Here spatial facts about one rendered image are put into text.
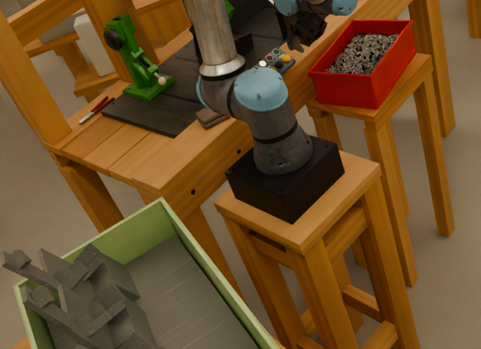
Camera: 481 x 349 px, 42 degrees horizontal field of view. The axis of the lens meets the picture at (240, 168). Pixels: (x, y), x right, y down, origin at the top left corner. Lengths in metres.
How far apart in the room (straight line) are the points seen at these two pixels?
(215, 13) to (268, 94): 0.23
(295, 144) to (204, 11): 0.38
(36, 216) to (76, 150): 1.53
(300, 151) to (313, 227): 0.18
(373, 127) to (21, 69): 1.12
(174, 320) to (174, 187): 0.46
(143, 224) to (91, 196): 0.78
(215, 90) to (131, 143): 0.56
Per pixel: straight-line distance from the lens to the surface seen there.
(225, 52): 1.52
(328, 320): 1.72
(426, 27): 2.74
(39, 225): 3.56
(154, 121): 2.04
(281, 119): 1.47
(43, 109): 2.20
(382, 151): 1.99
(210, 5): 1.48
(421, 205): 2.74
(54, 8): 2.28
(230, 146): 1.89
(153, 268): 1.60
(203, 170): 1.84
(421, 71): 2.08
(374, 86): 1.88
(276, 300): 1.92
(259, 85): 1.46
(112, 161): 1.99
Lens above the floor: 1.89
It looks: 36 degrees down
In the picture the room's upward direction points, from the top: 22 degrees counter-clockwise
